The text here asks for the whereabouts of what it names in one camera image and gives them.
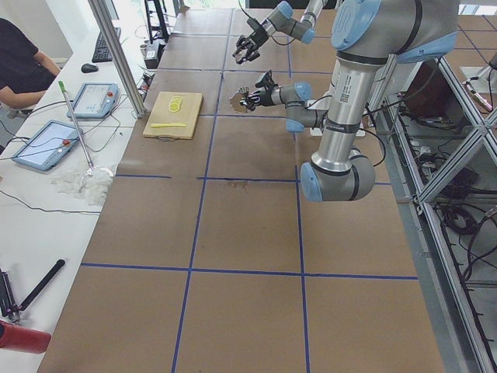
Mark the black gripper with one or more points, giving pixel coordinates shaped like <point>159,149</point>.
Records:
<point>256,39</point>
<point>265,96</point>

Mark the steel jigger measuring cup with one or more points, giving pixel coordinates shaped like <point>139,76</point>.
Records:
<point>244,93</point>

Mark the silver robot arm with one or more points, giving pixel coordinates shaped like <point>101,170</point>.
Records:
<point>364,34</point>
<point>280,20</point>

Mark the bamboo cutting board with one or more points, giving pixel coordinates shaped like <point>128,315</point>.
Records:
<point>188,114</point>

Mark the yellow plastic knife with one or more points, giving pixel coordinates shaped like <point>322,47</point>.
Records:
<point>171,124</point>

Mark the black keyboard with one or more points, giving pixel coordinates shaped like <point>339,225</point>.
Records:
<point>101,52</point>

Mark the teach pendant far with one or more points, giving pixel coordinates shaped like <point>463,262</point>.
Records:
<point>95,100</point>

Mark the teach pendant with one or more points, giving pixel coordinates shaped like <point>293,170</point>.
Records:
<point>95,100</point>
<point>48,146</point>

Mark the black computer mouse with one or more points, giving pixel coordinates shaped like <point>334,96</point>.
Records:
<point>89,68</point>

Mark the crumpled white tissues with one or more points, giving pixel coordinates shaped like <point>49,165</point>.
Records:
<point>89,185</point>

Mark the teach pendant near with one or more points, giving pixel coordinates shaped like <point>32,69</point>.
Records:
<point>48,146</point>

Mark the person in black shirt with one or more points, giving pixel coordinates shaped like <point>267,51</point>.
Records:
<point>26,71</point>

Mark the red bottle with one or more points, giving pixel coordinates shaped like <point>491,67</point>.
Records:
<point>23,339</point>

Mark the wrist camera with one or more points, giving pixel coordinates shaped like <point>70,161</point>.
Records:
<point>266,81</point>
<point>255,25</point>

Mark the aluminium frame post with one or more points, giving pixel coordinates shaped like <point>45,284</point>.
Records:
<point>104,21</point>

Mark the grabber stick green handle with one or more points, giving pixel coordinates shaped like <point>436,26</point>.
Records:
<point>78,129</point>

